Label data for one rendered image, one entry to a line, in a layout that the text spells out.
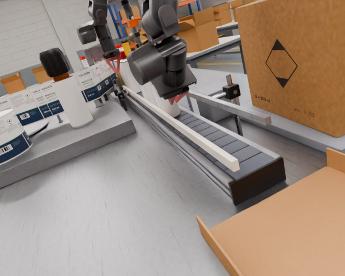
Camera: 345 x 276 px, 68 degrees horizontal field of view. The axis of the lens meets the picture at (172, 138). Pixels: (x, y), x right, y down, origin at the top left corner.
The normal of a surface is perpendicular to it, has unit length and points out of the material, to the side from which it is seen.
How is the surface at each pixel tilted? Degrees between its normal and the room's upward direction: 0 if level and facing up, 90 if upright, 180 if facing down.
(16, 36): 90
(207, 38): 91
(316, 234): 0
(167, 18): 85
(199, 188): 0
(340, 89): 90
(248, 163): 0
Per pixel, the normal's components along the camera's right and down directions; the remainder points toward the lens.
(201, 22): 0.56, 0.36
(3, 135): 0.77, 0.04
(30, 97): 0.24, 0.33
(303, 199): -0.29, -0.87
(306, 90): -0.92, 0.36
